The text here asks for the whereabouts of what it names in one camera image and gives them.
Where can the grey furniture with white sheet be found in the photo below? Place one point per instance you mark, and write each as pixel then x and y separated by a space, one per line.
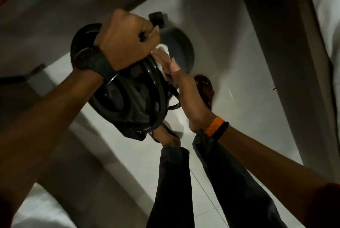
pixel 66 190

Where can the round black appliance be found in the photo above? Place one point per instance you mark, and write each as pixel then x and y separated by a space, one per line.
pixel 127 102

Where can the person's trouser leg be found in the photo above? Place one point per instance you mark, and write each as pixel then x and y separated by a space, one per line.
pixel 172 190
pixel 233 188

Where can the person's left hand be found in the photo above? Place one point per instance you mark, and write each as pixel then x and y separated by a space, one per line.
pixel 122 41

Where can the person's left fingers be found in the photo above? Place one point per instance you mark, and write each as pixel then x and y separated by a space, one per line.
pixel 150 41

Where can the person's right trouser leg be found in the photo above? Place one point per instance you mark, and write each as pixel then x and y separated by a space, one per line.
pixel 233 188

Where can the person's right forearm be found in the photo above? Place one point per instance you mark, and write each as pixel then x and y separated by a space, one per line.
pixel 271 166

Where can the dark red sleeve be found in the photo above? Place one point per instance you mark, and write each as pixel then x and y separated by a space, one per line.
pixel 325 206

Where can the person's left forearm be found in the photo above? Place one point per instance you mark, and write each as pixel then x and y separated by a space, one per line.
pixel 45 132

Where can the orange wristband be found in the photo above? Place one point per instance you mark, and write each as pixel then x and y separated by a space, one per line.
pixel 214 126

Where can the person's right foot in sandal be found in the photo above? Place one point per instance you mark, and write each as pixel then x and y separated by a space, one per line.
pixel 206 89

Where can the person's left trouser leg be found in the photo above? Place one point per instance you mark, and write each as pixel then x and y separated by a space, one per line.
pixel 172 190

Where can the person's right hand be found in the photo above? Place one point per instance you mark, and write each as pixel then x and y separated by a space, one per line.
pixel 190 97

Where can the white mattress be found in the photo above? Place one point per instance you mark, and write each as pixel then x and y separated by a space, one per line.
pixel 325 4

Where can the black wristwatch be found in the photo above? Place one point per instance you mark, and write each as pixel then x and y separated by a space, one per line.
pixel 97 63

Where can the grey bed frame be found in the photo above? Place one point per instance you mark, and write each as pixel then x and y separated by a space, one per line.
pixel 289 57

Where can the person's left foot in sandal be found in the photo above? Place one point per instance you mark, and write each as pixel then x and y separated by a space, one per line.
pixel 168 137

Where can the person's right thumb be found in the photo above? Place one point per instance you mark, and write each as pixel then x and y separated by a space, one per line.
pixel 175 67

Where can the person's foot in sandal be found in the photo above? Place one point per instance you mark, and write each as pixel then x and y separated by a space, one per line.
pixel 206 89
pixel 168 137

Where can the black wristband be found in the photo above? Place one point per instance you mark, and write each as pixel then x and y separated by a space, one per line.
pixel 221 130

